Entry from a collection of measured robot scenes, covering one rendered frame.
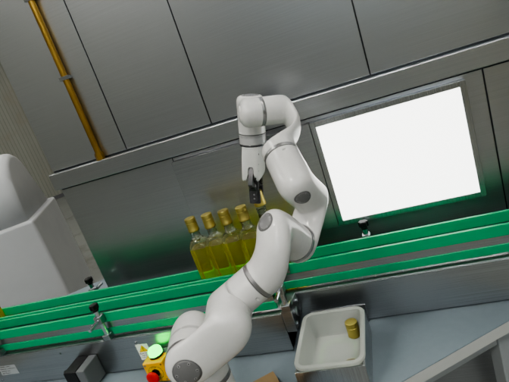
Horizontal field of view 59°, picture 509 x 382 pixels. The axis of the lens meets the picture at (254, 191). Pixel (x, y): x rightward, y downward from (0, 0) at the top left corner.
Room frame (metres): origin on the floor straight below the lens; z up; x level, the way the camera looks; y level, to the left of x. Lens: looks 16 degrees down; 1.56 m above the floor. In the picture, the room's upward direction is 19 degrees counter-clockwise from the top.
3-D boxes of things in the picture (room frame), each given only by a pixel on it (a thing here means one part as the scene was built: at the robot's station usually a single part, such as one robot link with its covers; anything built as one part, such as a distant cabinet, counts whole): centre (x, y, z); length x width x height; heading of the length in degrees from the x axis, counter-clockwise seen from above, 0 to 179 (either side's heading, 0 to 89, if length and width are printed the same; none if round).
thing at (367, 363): (1.02, -0.07, 0.79); 0.27 x 0.17 x 0.08; 161
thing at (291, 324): (1.14, 0.01, 0.85); 0.09 x 0.04 x 0.07; 161
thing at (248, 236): (1.27, 0.06, 0.99); 0.06 x 0.06 x 0.21; 71
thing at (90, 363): (1.29, 0.71, 0.79); 0.08 x 0.08 x 0.08; 71
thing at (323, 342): (0.99, -0.06, 0.80); 0.22 x 0.17 x 0.09; 161
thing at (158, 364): (1.20, 0.44, 0.79); 0.07 x 0.07 x 0.07; 71
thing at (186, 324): (0.86, 0.23, 1.01); 0.13 x 0.10 x 0.16; 177
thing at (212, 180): (1.33, -0.20, 1.15); 0.90 x 0.03 x 0.34; 71
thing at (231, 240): (1.29, 0.11, 0.99); 0.06 x 0.06 x 0.21; 70
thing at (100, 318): (1.27, 0.60, 0.94); 0.07 x 0.04 x 0.13; 161
